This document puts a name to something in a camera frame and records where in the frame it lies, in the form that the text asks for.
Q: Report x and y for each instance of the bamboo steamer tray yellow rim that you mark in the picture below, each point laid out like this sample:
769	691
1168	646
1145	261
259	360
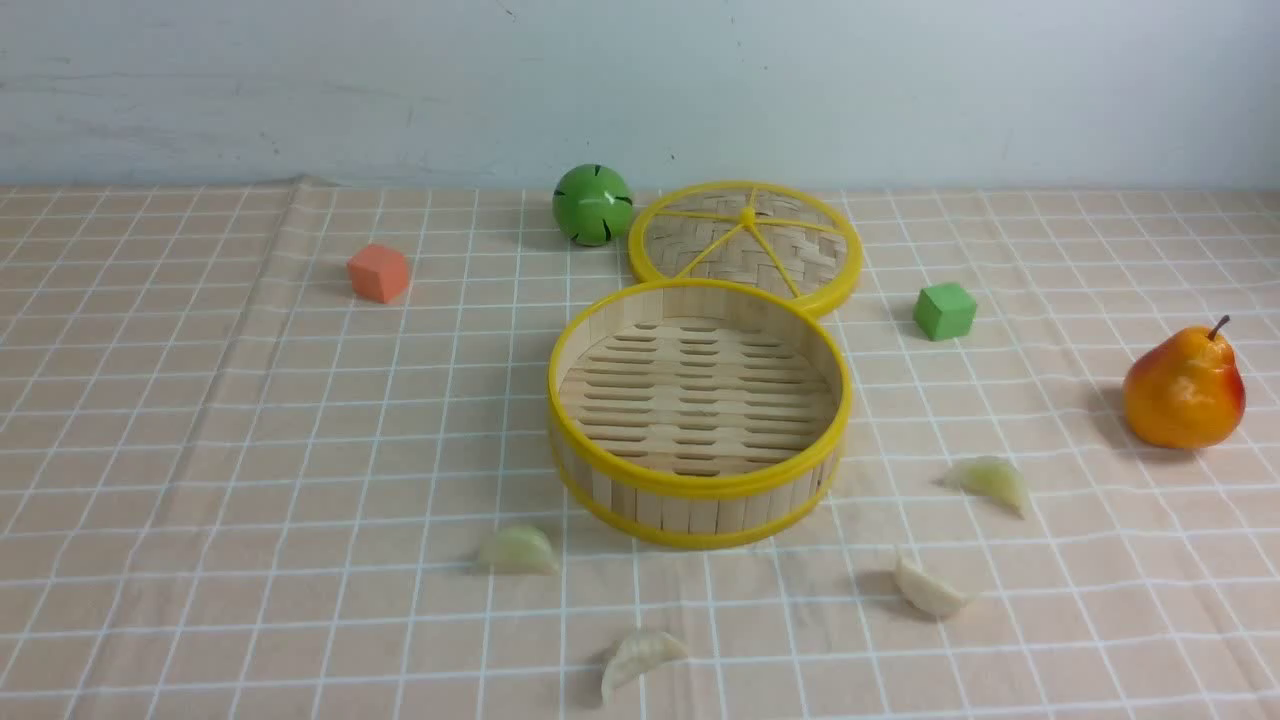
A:
698	414

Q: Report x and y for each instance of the pale dumpling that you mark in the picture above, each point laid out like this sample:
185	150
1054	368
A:
520	549
642	650

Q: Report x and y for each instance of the orange yellow toy pear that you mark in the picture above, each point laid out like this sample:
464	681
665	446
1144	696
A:
1186	393

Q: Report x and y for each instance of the green toy ball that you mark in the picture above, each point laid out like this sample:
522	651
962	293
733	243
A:
592	205

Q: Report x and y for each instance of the checkered beige tablecloth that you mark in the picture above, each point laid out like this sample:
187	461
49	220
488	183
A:
233	489

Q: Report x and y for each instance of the white dumpling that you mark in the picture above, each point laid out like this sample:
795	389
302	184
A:
926	593

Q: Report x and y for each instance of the orange foam cube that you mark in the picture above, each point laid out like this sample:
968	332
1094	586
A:
379	273

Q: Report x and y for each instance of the woven bamboo steamer lid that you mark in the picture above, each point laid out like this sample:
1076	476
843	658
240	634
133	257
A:
780	241

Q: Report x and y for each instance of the greenish dumpling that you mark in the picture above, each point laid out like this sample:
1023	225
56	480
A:
992	477

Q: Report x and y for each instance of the green foam cube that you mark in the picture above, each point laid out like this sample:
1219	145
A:
945	311

